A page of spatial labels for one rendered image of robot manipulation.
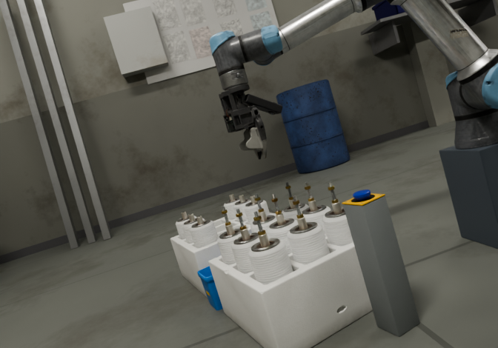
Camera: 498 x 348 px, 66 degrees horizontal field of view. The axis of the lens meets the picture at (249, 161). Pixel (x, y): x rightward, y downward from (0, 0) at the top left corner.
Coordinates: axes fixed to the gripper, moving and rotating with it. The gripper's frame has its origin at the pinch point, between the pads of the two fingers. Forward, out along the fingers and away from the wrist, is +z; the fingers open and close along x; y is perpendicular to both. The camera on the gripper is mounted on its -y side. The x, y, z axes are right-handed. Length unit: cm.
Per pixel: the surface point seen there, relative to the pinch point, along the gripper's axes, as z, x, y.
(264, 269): 25.6, 15.8, 15.2
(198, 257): 30, -35, 21
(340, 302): 39.9, 19.3, -0.1
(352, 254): 30.2, 19.0, -7.4
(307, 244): 24.2, 15.7, 2.4
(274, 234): 22.5, 2.2, 4.8
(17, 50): -136, -288, 76
